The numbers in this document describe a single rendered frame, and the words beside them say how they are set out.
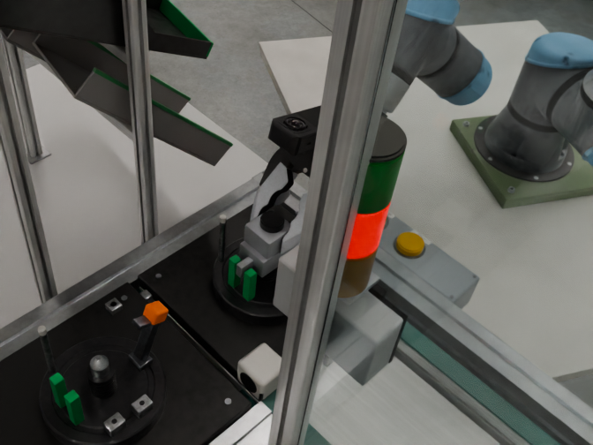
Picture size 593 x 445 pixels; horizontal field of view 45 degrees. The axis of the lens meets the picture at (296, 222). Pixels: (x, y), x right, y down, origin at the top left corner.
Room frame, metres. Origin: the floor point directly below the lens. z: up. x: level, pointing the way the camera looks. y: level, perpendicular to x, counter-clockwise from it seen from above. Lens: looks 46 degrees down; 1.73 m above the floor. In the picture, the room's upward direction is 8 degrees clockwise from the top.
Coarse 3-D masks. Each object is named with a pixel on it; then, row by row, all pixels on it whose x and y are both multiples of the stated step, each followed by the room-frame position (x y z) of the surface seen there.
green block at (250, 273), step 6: (246, 270) 0.57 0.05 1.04; (252, 270) 0.57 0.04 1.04; (246, 276) 0.56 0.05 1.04; (252, 276) 0.56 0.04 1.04; (246, 282) 0.56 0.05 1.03; (252, 282) 0.56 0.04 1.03; (246, 288) 0.56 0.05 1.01; (252, 288) 0.56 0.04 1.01; (246, 294) 0.56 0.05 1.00; (252, 294) 0.56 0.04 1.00
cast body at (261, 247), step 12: (264, 216) 0.61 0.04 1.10; (276, 216) 0.61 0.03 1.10; (252, 228) 0.60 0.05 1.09; (264, 228) 0.60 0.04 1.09; (276, 228) 0.60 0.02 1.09; (288, 228) 0.61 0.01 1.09; (252, 240) 0.59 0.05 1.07; (264, 240) 0.58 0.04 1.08; (276, 240) 0.59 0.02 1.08; (240, 252) 0.60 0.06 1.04; (252, 252) 0.59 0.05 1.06; (264, 252) 0.58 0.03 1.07; (276, 252) 0.59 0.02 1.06; (240, 264) 0.57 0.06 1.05; (252, 264) 0.58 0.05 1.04; (264, 264) 0.57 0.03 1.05; (276, 264) 0.59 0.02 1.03; (240, 276) 0.57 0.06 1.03
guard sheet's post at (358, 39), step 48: (384, 0) 0.36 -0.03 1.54; (336, 48) 0.37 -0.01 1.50; (384, 48) 0.37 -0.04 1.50; (336, 96) 0.37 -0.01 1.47; (336, 144) 0.36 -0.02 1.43; (336, 192) 0.36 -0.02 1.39; (336, 240) 0.36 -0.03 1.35; (288, 336) 0.37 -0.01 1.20; (288, 384) 0.37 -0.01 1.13; (288, 432) 0.36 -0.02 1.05
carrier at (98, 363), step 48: (48, 336) 0.48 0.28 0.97; (96, 336) 0.49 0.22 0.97; (0, 384) 0.41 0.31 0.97; (48, 384) 0.40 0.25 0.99; (96, 384) 0.40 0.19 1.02; (144, 384) 0.42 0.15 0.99; (192, 384) 0.44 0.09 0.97; (0, 432) 0.35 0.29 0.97; (48, 432) 0.36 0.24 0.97; (96, 432) 0.36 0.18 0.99; (144, 432) 0.37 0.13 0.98; (192, 432) 0.38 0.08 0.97
